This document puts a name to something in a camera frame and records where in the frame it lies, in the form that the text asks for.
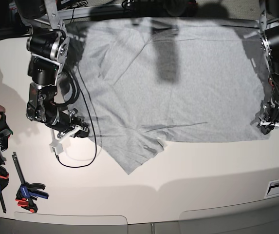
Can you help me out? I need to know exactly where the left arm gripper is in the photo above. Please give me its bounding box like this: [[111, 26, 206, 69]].
[[257, 97, 279, 135]]

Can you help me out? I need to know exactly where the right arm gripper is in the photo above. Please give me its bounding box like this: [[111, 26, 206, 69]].
[[48, 108, 90, 140]]

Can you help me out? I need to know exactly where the grey T-shirt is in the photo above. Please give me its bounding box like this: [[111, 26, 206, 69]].
[[67, 18, 267, 174]]

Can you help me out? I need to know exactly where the left arm black robot arm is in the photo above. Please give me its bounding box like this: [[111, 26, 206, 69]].
[[258, 0, 279, 135]]

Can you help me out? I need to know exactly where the right arm black robot arm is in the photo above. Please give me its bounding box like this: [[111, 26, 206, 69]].
[[15, 0, 89, 138]]

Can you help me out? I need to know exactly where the blue black bar clamp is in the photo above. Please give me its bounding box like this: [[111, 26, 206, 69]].
[[12, 152, 49, 213]]

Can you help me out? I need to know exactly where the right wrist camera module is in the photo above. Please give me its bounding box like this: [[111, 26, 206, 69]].
[[49, 143, 64, 155]]

